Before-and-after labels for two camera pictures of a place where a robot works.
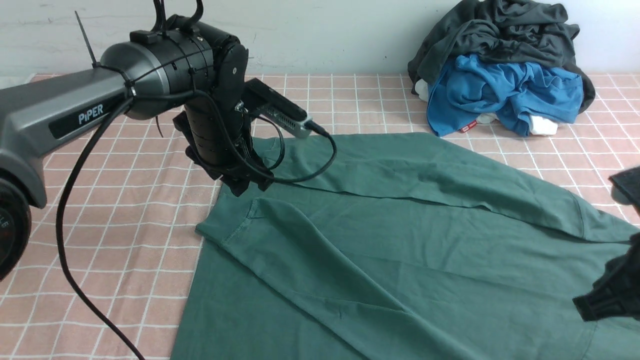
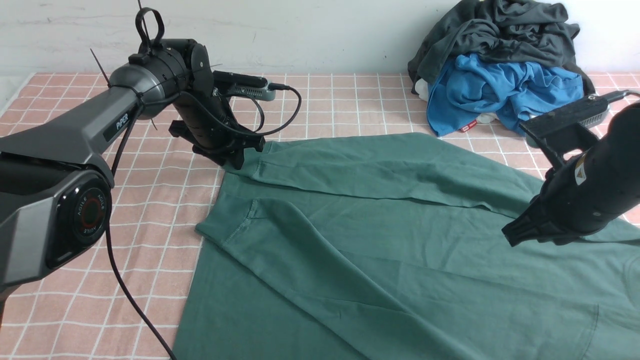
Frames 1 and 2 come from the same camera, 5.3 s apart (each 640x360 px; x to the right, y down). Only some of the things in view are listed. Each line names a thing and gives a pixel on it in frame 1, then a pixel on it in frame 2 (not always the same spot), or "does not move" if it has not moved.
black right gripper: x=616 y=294 → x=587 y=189
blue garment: x=465 y=88 does not move
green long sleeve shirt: x=403 y=246 does not move
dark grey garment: x=528 y=30 does not move
